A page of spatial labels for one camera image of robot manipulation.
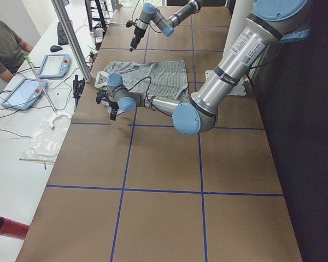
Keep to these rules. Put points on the near blue teach pendant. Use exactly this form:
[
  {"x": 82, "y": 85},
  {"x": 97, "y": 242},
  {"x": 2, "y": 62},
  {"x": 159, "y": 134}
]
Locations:
[{"x": 24, "y": 95}]

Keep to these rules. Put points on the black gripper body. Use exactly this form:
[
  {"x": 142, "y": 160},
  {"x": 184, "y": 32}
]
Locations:
[
  {"x": 136, "y": 34},
  {"x": 113, "y": 106}
]

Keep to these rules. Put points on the clear plastic bag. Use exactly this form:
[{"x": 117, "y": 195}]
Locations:
[{"x": 48, "y": 138}]

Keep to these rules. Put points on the black computer mouse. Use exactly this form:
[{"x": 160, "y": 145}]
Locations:
[{"x": 56, "y": 48}]

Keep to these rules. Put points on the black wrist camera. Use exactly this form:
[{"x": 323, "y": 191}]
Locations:
[
  {"x": 131, "y": 23},
  {"x": 102, "y": 95}
]

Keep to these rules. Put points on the black tool on desk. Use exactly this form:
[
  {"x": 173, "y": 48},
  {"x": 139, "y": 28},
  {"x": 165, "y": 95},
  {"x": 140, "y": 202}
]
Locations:
[{"x": 78, "y": 87}]

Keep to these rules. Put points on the navy white striped polo shirt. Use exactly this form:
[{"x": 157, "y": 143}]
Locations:
[{"x": 158, "y": 86}]

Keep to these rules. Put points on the black keyboard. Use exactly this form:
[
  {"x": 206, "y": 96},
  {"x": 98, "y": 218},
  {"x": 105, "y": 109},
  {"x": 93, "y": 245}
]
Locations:
[{"x": 61, "y": 35}]

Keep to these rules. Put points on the far blue teach pendant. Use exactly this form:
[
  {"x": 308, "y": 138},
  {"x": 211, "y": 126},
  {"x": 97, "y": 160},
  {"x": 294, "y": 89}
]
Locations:
[{"x": 54, "y": 66}]

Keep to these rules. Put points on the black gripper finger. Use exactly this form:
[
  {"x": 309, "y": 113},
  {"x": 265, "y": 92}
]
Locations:
[
  {"x": 113, "y": 115},
  {"x": 134, "y": 43}
]

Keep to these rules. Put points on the red cylinder tube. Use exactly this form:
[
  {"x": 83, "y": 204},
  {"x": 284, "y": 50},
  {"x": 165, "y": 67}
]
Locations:
[{"x": 13, "y": 229}]

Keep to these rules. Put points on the seated person in grey shirt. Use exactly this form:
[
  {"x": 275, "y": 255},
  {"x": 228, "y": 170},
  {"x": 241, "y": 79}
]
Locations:
[{"x": 13, "y": 50}]

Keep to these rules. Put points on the metal rod with green tip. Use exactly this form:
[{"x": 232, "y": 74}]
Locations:
[{"x": 40, "y": 83}]

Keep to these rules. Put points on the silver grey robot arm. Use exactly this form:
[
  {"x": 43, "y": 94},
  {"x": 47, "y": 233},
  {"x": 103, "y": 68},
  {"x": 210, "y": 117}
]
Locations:
[
  {"x": 267, "y": 23},
  {"x": 150, "y": 13}
]

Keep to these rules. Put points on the aluminium extrusion frame post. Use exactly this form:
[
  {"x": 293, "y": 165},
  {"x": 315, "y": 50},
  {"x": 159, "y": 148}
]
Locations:
[{"x": 72, "y": 38}]

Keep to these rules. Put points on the blue teach pendant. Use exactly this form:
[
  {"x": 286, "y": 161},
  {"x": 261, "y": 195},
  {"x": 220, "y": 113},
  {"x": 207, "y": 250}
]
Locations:
[
  {"x": 24, "y": 95},
  {"x": 54, "y": 66}
]

